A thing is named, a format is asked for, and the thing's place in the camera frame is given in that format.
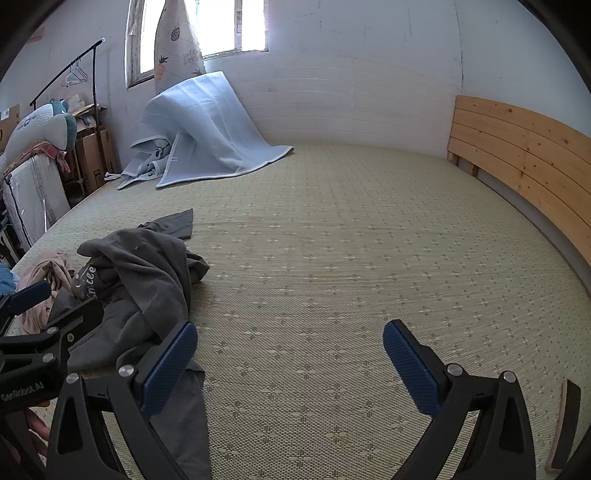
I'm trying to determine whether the dark grey smile sweatshirt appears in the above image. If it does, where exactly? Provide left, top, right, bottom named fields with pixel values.
left=50, top=209, right=212, bottom=479

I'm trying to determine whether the black clothes rack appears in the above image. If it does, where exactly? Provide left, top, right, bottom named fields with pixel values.
left=29, top=37, right=106, bottom=132

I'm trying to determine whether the blue garment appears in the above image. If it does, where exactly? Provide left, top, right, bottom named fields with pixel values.
left=0, top=262, right=19, bottom=296

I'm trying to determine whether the pink garment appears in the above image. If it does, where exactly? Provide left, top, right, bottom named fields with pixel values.
left=18, top=250, right=73, bottom=334

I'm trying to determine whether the cardboard box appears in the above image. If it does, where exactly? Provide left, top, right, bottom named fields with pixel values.
left=76, top=129, right=120, bottom=193

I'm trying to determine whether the white teal plush pillow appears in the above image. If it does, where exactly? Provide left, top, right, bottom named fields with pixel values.
left=1, top=101, right=77, bottom=177

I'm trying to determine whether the light blue blanket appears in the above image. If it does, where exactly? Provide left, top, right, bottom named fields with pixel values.
left=117, top=71, right=294, bottom=190

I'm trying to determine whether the wooden headboard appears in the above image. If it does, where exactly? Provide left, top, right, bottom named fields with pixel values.
left=448, top=95, right=590, bottom=261

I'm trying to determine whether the pineapple print curtain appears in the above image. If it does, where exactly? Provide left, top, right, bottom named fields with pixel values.
left=154, top=0, right=206, bottom=95

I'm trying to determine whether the window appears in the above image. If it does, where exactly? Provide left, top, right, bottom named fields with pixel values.
left=125, top=1, right=270, bottom=87

